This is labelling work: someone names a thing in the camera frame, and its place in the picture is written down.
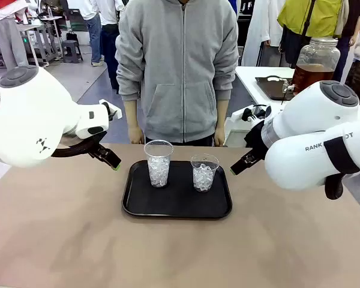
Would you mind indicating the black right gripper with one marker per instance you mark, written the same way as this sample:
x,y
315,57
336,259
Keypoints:
x,y
256,138

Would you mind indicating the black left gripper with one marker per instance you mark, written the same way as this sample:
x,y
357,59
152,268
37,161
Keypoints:
x,y
99,151

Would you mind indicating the short clear plastic cup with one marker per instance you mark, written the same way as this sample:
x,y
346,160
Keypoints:
x,y
203,178

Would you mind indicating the tall clear plastic cup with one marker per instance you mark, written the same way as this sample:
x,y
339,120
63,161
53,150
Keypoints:
x,y
159,171

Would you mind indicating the person's left forearm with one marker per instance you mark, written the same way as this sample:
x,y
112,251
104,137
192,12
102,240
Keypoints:
x,y
223,90

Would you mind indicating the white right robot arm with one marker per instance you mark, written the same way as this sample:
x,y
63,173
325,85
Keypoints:
x,y
303,162

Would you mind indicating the person's right forearm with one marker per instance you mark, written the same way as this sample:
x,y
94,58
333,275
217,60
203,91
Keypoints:
x,y
132,111

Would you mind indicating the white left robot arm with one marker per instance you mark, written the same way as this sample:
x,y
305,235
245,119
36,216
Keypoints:
x,y
33,114

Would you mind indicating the glass drink dispenser jar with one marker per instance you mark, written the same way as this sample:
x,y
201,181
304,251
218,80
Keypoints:
x,y
316,60

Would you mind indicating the person's right hand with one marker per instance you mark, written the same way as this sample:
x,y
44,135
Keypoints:
x,y
136,135

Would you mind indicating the person's left hand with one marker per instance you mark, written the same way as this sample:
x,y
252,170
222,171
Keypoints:
x,y
220,136

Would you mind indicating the black plastic serving tray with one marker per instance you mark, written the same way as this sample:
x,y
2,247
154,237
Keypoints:
x,y
177,204

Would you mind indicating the dark brown serving tray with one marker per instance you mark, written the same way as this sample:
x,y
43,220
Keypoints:
x,y
270,88

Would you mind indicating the white side table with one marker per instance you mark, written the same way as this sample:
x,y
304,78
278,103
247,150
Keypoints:
x,y
249,81

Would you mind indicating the person in grey hoodie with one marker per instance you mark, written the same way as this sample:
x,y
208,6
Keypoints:
x,y
180,75

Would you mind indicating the bystander in dark trousers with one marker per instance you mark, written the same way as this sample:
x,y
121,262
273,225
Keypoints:
x,y
109,45

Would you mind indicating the grey plastic stool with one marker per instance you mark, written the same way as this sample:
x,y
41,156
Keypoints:
x,y
72,45

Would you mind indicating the bystander in blue jeans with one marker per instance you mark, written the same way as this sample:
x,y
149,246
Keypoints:
x,y
94,33

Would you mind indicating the small black bag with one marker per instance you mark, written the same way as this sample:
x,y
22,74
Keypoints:
x,y
72,36

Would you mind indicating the bystander in white coat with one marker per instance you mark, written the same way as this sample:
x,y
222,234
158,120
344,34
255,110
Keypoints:
x,y
258,30

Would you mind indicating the dark green board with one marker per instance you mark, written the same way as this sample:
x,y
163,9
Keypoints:
x,y
78,21

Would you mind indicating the bystander in yellow-green jacket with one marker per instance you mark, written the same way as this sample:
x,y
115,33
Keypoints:
x,y
312,18

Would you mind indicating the bystander in red top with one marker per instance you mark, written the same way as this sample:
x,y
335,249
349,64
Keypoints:
x,y
9,39

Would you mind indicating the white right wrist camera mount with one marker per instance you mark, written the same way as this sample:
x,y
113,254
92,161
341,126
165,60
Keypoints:
x,y
243,114

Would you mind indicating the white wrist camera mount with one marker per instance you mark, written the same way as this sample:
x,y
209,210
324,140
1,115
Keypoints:
x,y
112,110
243,114

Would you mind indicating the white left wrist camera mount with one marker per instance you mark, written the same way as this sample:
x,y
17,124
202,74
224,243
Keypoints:
x,y
112,110

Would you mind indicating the metal frame workbench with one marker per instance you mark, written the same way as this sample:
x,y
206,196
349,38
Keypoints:
x,y
45,45

